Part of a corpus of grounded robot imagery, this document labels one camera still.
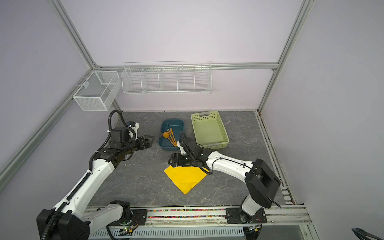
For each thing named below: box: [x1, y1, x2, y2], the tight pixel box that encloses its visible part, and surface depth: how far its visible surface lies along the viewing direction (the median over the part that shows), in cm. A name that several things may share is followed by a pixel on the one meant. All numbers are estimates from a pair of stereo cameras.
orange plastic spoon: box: [163, 131, 176, 147], surface depth 107 cm
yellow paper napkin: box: [163, 165, 210, 195], surface depth 88 cm
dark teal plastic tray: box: [159, 119, 184, 151], surface depth 108 cm
